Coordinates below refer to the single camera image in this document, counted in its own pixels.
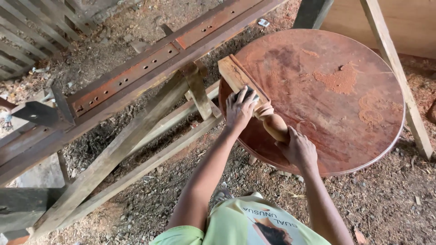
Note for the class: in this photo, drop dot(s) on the person's right hand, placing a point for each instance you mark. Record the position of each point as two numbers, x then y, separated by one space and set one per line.
299 149

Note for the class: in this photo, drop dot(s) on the person's left hand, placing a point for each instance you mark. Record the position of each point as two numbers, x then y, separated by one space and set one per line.
238 114

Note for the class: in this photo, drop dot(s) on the person's left fingers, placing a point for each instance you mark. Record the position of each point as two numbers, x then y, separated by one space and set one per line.
242 95

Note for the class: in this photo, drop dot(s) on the dark sandpaper piece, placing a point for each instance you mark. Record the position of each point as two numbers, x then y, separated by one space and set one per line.
250 92

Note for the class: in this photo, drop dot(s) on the wooden furniture leg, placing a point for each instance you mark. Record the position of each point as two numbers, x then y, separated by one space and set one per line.
235 75

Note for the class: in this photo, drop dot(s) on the small white scrap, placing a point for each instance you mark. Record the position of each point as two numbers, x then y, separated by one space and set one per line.
263 22

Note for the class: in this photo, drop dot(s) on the round reddish wooden table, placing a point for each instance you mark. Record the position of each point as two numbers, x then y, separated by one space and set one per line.
323 119

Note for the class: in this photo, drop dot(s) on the red sawdust heap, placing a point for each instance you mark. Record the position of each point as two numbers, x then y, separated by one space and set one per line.
339 80

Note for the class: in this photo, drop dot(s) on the person's grey shoe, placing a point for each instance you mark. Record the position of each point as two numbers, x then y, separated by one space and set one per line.
222 196

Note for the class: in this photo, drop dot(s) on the rusty metal lathe bed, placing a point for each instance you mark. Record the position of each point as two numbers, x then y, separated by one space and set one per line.
126 80

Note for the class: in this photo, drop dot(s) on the person's light green shirt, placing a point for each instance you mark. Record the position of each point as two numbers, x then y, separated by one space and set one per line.
231 224

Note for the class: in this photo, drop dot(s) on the weathered wooden trestle stand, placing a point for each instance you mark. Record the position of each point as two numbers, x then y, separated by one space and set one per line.
112 153

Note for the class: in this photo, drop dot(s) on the light plywood panel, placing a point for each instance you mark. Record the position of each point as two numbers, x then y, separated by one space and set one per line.
408 23

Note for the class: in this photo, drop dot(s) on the grey wooden slat fence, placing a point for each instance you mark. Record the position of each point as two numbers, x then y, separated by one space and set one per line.
30 34

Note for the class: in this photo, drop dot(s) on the dark wooden post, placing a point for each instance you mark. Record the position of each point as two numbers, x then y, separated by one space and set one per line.
311 12

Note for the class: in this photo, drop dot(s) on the pale wooden post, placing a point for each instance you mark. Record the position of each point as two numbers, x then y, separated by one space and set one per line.
398 75

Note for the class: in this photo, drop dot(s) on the dark metal bracket plate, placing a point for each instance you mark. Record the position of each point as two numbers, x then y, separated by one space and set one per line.
37 114

